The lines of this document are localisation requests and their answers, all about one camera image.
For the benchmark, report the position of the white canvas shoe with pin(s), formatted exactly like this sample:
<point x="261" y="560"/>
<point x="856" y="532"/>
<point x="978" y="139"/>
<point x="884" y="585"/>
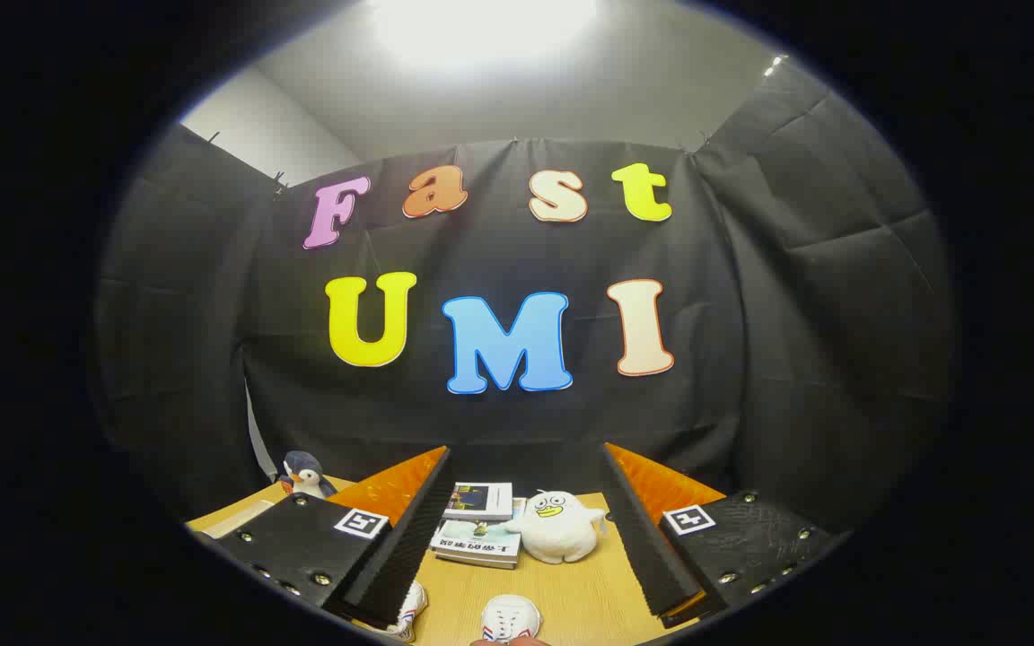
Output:
<point x="411" y="608"/>
<point x="510" y="619"/>

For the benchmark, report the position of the book with blue photo cover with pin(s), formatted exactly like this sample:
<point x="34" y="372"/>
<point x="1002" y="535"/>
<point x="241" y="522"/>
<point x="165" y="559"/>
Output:
<point x="479" y="501"/>

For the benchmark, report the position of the white duck plush toy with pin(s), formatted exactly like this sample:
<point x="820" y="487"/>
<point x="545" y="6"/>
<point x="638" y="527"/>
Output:
<point x="557" y="529"/>

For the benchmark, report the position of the penguin plush toy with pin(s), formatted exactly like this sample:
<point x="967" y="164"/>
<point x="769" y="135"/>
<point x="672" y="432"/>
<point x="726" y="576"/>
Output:
<point x="306" y="475"/>

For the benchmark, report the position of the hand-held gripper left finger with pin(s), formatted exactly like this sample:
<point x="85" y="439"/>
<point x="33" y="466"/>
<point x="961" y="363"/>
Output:
<point x="409" y="547"/>

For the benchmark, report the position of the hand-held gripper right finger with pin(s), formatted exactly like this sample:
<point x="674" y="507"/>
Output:
<point x="647" y="556"/>

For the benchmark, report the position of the book with pale teal cover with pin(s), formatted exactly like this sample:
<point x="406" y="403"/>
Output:
<point x="477" y="543"/>

